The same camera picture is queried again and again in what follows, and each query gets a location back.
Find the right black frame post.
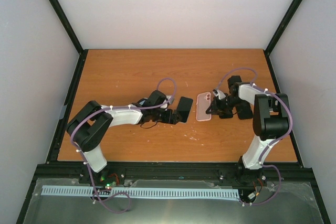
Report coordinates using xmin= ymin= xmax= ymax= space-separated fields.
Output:
xmin=264 ymin=0 xmax=303 ymax=57

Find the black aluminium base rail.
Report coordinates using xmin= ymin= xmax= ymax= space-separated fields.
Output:
xmin=32 ymin=162 xmax=317 ymax=188

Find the light blue slotted cable duct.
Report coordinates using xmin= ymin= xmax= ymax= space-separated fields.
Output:
xmin=40 ymin=185 xmax=239 ymax=201

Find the black frame post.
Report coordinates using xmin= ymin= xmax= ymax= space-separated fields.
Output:
xmin=264 ymin=0 xmax=303 ymax=57
xmin=48 ymin=0 xmax=84 ymax=55

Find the black smartphone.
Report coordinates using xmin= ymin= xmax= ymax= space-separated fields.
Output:
xmin=219 ymin=109 xmax=234 ymax=119

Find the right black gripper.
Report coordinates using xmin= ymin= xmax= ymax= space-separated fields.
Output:
xmin=206 ymin=95 xmax=246 ymax=115

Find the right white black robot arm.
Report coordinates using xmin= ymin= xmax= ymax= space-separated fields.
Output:
xmin=205 ymin=76 xmax=293 ymax=185

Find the pink phone case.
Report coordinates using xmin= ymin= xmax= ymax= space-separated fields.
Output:
xmin=196 ymin=92 xmax=212 ymax=122

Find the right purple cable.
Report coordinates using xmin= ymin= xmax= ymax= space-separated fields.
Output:
xmin=214 ymin=67 xmax=294 ymax=206

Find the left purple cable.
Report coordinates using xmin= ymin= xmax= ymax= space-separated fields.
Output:
xmin=70 ymin=77 xmax=177 ymax=213

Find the black phone case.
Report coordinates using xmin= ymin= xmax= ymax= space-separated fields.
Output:
xmin=235 ymin=101 xmax=253 ymax=120

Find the left black frame post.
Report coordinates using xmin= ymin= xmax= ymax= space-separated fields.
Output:
xmin=48 ymin=0 xmax=84 ymax=55

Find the silver edged smartphone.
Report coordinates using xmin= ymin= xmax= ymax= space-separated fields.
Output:
xmin=176 ymin=97 xmax=193 ymax=123

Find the metal base plate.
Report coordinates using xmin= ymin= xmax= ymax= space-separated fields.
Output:
xmin=23 ymin=179 xmax=323 ymax=223

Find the purple cable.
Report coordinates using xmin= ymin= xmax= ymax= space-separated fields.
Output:
xmin=214 ymin=67 xmax=294 ymax=206
xmin=70 ymin=77 xmax=177 ymax=213

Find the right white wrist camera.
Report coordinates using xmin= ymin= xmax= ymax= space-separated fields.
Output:
xmin=213 ymin=89 xmax=228 ymax=100

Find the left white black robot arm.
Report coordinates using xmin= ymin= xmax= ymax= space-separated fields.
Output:
xmin=66 ymin=90 xmax=183 ymax=184

